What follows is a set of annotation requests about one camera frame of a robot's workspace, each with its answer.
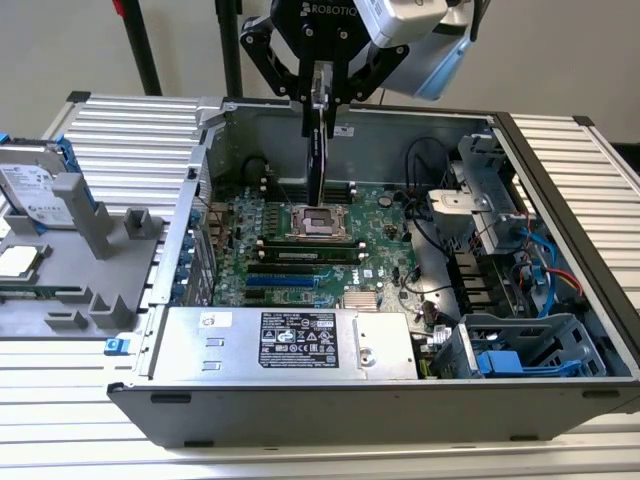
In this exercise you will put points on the open grey PC case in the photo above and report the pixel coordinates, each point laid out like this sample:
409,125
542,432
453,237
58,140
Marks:
350,415

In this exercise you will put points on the black RAM slot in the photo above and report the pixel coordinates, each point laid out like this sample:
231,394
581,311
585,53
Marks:
295,201
310,241
295,190
310,264
310,247
295,195
295,184

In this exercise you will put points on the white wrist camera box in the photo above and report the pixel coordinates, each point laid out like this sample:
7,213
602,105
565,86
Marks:
410,22

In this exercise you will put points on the blue-grey disk bay cage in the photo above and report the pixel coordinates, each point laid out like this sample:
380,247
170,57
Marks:
520,327

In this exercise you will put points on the blue case latch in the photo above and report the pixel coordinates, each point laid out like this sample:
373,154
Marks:
117,346

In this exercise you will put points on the round coin cell battery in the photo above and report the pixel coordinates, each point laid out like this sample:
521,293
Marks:
385,201

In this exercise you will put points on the short black expansion slot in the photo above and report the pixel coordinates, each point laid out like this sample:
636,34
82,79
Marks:
255,296

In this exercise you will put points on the silver CPU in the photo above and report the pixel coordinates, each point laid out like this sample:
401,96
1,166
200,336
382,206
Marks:
15,262

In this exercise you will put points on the blue expansion slot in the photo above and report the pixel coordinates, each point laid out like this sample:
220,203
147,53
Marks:
280,282

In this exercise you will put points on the CPU socket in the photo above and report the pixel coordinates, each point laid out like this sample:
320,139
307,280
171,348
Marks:
320,225

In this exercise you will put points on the long black expansion slot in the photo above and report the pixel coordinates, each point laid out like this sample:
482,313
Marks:
280,269

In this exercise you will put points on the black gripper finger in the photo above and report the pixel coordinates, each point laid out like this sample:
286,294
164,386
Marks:
375,75
272,70

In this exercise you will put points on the black stand pole red clamp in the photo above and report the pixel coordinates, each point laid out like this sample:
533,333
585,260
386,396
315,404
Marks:
142,50

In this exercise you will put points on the grey metal drive cage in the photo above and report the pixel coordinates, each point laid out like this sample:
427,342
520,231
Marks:
482,175

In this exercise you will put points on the silver power supply unit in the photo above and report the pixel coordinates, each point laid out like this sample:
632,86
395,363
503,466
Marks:
175,350

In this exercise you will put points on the hard disk in blue carrier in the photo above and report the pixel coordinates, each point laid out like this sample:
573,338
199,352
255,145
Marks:
27,190

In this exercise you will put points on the green motherboard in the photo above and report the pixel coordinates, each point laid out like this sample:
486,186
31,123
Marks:
385,240

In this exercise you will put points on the green graphics card black shroud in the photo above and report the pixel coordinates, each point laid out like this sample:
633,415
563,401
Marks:
317,165

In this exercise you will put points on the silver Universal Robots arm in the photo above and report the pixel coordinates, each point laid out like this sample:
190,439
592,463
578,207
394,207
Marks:
430,60

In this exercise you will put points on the finned chipset heatsink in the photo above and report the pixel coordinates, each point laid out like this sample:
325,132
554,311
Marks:
361,301

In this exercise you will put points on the blue empty disk carrier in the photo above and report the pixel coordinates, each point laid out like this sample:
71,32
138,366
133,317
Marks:
500,362

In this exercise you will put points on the blue slot retention clip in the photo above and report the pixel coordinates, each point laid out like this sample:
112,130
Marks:
177,291
188,243
196,216
185,258

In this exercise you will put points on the grey plastic parts rack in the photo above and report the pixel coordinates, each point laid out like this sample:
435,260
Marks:
65,265

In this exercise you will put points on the bare green RAM stick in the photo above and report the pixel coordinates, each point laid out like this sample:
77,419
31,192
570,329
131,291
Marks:
40,290

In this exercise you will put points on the RAM stick with white label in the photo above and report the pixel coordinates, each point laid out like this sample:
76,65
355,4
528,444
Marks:
300,257

